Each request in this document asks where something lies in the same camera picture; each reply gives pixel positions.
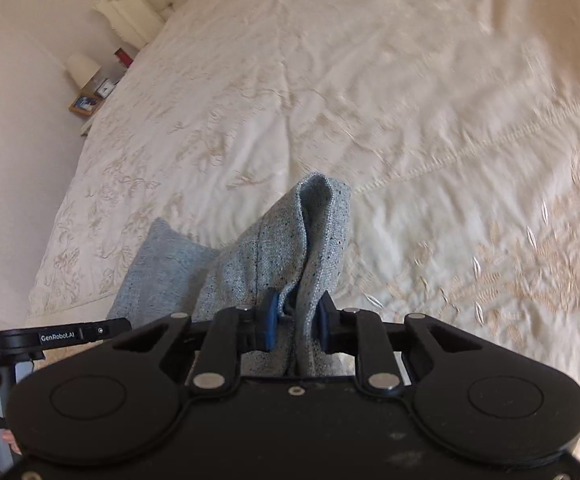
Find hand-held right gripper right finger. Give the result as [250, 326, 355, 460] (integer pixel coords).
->
[316, 290, 473, 396]

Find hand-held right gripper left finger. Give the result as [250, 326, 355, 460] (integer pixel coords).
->
[112, 287, 279, 395]

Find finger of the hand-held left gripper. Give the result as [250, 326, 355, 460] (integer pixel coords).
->
[78, 319, 134, 345]

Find grey speckled pants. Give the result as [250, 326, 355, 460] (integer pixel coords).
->
[107, 172, 353, 380]

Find wooden bedside table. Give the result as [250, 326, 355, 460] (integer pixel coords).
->
[67, 74, 123, 137]

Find cream embroidered bedspread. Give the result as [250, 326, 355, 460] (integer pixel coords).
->
[25, 0, 580, 476]

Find white lamp shade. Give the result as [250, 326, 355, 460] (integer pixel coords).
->
[66, 52, 102, 89]

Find wooden photo frame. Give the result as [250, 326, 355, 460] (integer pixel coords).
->
[68, 93, 103, 117]

